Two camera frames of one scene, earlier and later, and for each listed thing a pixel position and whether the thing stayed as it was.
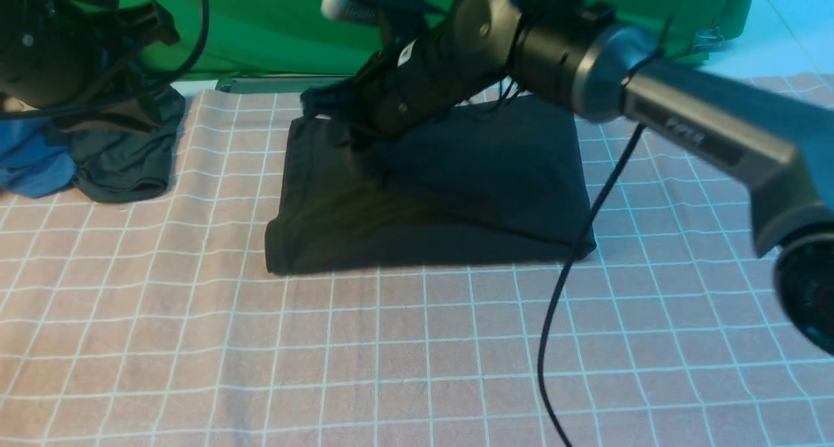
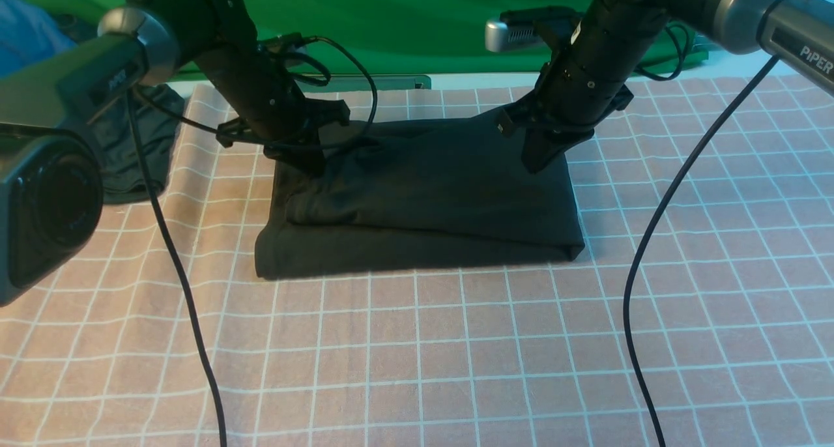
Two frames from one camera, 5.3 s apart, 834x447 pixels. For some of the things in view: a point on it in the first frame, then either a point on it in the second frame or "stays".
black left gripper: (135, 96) -> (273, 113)
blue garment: (31, 164) -> (28, 34)
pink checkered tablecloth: (156, 323) stays
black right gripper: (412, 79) -> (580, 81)
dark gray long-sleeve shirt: (502, 180) stays
